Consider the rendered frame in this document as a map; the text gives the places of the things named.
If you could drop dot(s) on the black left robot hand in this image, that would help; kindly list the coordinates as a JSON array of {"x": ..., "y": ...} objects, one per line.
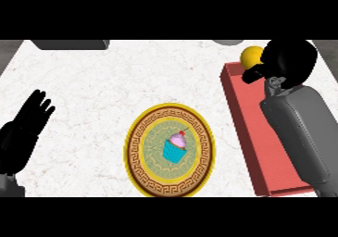
[{"x": 18, "y": 135}]

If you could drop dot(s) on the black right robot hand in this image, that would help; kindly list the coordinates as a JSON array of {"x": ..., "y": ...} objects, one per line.
[{"x": 287, "y": 60}]

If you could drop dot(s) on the yellow lemon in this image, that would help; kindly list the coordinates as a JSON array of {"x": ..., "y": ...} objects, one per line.
[{"x": 250, "y": 57}]

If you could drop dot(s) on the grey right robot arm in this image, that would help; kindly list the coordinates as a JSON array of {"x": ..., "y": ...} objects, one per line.
[{"x": 303, "y": 135}]

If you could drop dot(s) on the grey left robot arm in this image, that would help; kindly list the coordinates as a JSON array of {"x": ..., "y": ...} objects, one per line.
[{"x": 7, "y": 185}]

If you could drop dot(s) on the red cardboard box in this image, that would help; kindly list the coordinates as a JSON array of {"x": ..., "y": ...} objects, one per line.
[{"x": 262, "y": 139}]

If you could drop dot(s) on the yellow patterned round plate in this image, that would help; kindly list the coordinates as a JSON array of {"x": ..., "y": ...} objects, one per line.
[{"x": 170, "y": 150}]

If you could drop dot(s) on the pale grey round object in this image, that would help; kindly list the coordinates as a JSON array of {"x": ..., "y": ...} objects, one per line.
[{"x": 228, "y": 41}]

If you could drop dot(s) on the dark grey block appliance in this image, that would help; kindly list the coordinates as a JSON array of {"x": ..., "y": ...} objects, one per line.
[{"x": 72, "y": 44}]

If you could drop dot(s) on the cupcake with blue wrapper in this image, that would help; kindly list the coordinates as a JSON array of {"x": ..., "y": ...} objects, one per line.
[{"x": 176, "y": 147}]

